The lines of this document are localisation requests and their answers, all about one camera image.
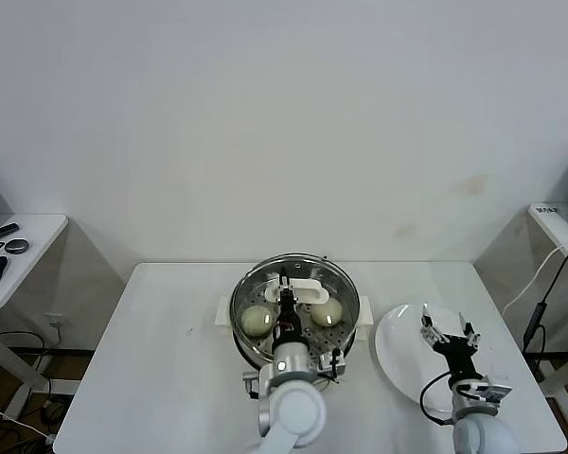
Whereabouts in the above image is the stainless steel steamer basket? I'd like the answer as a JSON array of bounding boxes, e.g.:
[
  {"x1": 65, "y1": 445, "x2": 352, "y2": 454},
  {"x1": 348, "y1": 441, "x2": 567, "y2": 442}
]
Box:
[{"x1": 216, "y1": 254, "x2": 374, "y2": 375}]

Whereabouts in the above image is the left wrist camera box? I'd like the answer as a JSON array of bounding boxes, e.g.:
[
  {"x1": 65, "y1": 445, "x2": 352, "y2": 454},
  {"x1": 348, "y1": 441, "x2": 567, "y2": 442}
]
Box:
[{"x1": 317, "y1": 348, "x2": 347, "y2": 379}]

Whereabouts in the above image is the cream electric cooker pot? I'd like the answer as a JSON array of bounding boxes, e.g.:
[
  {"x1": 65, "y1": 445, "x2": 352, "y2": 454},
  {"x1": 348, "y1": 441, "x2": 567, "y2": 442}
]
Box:
[{"x1": 236, "y1": 340, "x2": 359, "y2": 379}]

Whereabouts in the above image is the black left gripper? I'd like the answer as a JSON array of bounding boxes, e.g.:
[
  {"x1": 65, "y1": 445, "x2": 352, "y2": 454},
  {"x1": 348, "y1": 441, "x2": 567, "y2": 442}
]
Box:
[{"x1": 275, "y1": 266, "x2": 307, "y2": 344}]

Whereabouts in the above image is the white power strip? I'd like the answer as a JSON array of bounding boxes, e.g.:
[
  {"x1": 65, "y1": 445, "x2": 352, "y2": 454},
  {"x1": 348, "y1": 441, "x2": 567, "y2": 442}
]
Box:
[{"x1": 44, "y1": 311, "x2": 72, "y2": 332}]

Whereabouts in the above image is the white side desk with label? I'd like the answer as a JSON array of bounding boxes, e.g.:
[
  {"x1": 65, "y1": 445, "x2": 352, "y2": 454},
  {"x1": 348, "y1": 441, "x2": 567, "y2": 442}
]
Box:
[{"x1": 528, "y1": 202, "x2": 568, "y2": 427}]

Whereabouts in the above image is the glass lid with cream handle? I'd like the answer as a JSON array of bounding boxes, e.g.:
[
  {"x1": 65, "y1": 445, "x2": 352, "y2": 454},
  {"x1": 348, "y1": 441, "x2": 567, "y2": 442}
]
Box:
[{"x1": 230, "y1": 253, "x2": 361, "y2": 368}]

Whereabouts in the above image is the white side desk with devices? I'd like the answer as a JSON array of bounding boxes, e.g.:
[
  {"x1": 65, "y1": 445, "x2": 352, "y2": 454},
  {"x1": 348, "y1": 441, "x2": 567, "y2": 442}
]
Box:
[{"x1": 0, "y1": 212, "x2": 84, "y2": 421}]

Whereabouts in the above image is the white cable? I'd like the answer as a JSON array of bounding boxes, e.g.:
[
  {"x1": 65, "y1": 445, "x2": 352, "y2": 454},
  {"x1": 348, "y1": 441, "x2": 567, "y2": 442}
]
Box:
[{"x1": 504, "y1": 239, "x2": 568, "y2": 313}]

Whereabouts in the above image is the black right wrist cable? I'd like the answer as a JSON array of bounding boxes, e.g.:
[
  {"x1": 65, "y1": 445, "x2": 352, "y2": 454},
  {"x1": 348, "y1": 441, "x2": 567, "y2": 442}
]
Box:
[{"x1": 418, "y1": 370, "x2": 458, "y2": 426}]

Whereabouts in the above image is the white steamed baozi bun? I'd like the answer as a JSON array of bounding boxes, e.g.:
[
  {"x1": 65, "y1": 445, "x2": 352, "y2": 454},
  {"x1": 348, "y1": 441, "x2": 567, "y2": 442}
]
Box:
[
  {"x1": 240, "y1": 306, "x2": 272, "y2": 338},
  {"x1": 311, "y1": 302, "x2": 345, "y2": 328}
]

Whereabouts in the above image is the black cable with inline controller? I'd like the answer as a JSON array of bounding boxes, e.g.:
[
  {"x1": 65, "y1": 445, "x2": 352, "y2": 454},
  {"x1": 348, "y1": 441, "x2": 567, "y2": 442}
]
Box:
[{"x1": 522, "y1": 243, "x2": 568, "y2": 354}]

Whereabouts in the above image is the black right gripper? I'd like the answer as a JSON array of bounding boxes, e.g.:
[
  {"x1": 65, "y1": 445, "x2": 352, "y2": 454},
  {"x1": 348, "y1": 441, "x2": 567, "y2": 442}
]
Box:
[{"x1": 418, "y1": 304, "x2": 482, "y2": 379}]

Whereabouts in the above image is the black floor cable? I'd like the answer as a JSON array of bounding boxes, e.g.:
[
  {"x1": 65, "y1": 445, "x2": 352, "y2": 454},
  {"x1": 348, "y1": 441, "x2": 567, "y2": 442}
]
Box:
[{"x1": 0, "y1": 328, "x2": 96, "y2": 354}]

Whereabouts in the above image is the white round plate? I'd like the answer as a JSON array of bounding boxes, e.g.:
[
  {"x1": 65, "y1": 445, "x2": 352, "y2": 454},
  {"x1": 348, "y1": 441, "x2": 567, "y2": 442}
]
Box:
[{"x1": 374, "y1": 302, "x2": 498, "y2": 413}]

